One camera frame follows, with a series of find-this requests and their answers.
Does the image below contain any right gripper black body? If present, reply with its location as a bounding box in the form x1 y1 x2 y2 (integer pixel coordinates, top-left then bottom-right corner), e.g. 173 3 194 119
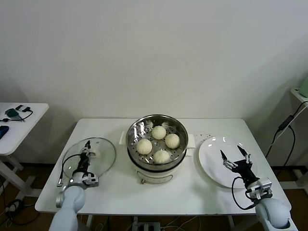
233 158 260 185

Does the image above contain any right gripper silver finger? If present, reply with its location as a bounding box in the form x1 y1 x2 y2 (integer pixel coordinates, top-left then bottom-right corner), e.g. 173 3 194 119
219 150 238 170
236 145 253 165

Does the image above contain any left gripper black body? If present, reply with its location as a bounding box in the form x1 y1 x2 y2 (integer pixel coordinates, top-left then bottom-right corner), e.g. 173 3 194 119
75 155 91 174

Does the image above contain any glass lid cream handle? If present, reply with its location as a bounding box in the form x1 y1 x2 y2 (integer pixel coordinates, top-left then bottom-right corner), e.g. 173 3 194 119
62 137 117 180

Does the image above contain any white steamed baozi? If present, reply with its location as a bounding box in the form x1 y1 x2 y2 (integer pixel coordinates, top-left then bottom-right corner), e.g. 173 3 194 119
165 133 180 149
136 139 153 154
151 125 167 140
153 149 171 165

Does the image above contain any stainless steel steamer basket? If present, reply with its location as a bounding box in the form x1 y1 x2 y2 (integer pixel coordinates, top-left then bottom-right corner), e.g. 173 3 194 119
119 115 195 170

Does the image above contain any white round plate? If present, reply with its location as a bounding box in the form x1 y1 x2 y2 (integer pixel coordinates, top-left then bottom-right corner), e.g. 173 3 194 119
198 136 258 189

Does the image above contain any white side table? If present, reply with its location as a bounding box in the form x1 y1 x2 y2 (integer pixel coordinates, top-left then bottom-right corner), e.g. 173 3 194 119
0 103 50 200

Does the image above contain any blue object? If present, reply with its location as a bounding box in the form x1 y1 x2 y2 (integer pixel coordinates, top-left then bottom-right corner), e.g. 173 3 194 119
0 125 10 140

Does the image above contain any grey power strip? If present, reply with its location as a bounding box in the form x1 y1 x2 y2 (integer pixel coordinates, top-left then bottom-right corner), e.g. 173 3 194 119
131 221 161 231

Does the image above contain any pale green appliance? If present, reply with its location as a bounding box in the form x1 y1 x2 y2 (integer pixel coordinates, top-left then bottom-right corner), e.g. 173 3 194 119
299 74 308 97

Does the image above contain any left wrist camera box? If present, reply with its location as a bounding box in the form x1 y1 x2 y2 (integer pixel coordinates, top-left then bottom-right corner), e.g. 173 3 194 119
81 172 100 188

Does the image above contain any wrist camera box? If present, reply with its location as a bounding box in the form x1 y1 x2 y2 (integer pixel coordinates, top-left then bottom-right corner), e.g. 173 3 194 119
245 178 273 202
81 172 100 188

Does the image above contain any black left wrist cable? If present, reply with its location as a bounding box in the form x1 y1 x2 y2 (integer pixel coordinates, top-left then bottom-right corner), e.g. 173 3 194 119
57 154 84 188

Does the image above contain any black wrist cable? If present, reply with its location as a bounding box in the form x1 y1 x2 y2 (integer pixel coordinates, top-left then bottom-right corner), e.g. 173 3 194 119
57 154 84 188
231 177 257 210

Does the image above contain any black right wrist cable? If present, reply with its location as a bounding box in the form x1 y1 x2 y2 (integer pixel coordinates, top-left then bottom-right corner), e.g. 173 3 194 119
231 177 257 210

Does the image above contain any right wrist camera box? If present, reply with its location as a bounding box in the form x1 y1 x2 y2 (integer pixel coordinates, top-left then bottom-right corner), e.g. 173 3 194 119
245 178 273 202

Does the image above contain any black power adapter with cable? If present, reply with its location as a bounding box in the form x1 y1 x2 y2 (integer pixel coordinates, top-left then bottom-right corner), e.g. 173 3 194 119
265 100 308 167

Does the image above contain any black cable with connector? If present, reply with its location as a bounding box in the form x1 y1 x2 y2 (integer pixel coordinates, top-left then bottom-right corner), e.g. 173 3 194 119
0 106 33 123

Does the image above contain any white plug black floor cable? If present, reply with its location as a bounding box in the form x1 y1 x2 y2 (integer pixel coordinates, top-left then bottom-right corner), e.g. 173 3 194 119
0 198 40 227

